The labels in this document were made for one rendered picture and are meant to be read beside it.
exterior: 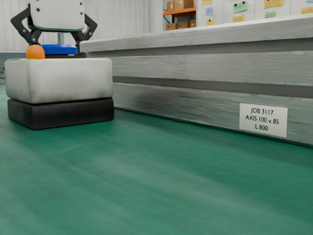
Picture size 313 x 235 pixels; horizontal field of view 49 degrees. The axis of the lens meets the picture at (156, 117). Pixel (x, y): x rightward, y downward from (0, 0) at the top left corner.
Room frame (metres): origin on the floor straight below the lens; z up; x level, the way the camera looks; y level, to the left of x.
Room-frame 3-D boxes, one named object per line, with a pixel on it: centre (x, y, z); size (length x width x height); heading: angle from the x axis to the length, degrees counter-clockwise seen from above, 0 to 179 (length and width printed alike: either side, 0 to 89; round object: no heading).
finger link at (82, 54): (0.70, 0.14, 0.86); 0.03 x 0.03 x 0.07; 37
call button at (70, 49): (0.34, 0.10, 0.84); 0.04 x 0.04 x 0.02
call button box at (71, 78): (0.34, 0.09, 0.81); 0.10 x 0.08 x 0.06; 127
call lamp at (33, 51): (0.30, 0.10, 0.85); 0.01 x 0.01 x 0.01
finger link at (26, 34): (0.63, 0.23, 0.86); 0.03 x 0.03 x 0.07; 37
